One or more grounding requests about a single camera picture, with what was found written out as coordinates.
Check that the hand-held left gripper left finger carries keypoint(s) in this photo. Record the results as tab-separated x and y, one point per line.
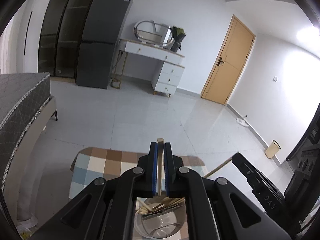
153	172

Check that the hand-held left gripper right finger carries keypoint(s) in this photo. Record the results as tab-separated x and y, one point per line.
168	172

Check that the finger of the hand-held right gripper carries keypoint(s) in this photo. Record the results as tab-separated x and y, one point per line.
243	165

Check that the wooden chopstick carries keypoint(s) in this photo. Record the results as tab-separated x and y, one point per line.
217	169
160	170

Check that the group of wooden chopsticks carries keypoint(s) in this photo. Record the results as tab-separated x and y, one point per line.
150	208

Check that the white utensil holder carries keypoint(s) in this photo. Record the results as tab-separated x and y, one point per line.
160	227

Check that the beige waste bin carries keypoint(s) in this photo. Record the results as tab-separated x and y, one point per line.
272	150

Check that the white crumpled paper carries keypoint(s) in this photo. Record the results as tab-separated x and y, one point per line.
241	122

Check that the plaid table mat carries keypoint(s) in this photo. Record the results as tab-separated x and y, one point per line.
100	170

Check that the white dressing table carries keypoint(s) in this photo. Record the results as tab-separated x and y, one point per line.
170	75

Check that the wooden door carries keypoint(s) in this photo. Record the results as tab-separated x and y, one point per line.
227	67

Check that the oval mirror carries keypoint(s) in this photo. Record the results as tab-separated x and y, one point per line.
150	32

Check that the dark grey refrigerator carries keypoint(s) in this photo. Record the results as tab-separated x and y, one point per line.
100	42

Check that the grey quilted mattress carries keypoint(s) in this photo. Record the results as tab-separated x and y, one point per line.
17	100

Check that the dark glass cabinet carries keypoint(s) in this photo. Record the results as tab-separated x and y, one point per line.
57	42

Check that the gold frame stool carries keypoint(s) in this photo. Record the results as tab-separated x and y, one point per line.
115	86

